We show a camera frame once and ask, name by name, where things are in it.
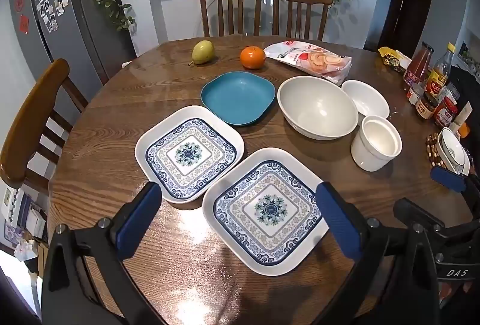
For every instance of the pile of paper boxes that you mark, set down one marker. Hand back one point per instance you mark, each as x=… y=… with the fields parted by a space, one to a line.
x=18 y=212

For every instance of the plain blue plate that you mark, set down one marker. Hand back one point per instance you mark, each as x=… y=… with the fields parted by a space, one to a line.
x=238 y=96

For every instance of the yellow capped sauce bottle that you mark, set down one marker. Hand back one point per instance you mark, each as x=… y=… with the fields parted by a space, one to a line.
x=442 y=69

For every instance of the red lidded jar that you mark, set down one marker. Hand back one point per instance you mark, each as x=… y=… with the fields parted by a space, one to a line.
x=446 y=114

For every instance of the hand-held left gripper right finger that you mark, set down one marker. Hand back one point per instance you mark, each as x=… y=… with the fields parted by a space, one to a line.
x=339 y=221

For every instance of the large white bowl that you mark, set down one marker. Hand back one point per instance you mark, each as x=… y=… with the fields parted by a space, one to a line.
x=317 y=107

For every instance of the blue patterned square plate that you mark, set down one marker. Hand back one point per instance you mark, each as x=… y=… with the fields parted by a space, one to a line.
x=189 y=156
x=268 y=210

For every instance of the orange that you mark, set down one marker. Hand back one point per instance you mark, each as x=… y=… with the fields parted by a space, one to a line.
x=252 y=57

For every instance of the square red paper decoration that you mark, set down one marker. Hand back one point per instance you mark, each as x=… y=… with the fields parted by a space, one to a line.
x=24 y=24

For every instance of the small white labelled jar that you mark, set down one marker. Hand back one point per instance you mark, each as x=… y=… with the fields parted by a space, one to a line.
x=413 y=93

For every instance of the row of small counter bottles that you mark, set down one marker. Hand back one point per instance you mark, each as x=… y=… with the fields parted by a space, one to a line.
x=470 y=60

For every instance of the dark brown door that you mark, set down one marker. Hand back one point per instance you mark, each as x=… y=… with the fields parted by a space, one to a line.
x=407 y=2

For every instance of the clear glass cup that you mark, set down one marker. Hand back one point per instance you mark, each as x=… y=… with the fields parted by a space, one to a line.
x=452 y=91

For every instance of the white bread bag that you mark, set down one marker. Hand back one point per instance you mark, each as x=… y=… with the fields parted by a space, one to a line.
x=311 y=60

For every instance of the black jacket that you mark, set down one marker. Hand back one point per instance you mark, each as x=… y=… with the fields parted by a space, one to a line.
x=467 y=84

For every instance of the yellow snack packet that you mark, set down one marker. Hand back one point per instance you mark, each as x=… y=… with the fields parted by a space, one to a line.
x=392 y=60

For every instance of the white paper carton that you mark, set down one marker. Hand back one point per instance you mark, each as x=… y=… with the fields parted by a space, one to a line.
x=463 y=116

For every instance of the red sauce bottle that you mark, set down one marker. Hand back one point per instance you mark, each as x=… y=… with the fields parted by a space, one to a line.
x=419 y=64

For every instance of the green pear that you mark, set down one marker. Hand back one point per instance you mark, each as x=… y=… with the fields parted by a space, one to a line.
x=203 y=51

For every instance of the wooden beaded trivet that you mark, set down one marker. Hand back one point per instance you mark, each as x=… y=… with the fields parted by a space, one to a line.
x=432 y=152

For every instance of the white ceramic cup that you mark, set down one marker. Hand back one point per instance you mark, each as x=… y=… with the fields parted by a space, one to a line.
x=375 y=148

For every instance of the grey fridge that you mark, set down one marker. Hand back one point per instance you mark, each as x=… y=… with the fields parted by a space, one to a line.
x=82 y=9

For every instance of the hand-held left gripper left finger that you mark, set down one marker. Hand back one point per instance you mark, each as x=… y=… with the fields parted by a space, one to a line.
x=137 y=221

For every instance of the brown lidded jar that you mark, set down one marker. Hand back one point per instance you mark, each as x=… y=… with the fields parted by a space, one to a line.
x=425 y=106

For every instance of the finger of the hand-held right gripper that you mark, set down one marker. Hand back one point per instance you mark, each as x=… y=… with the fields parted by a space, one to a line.
x=448 y=179
x=416 y=210

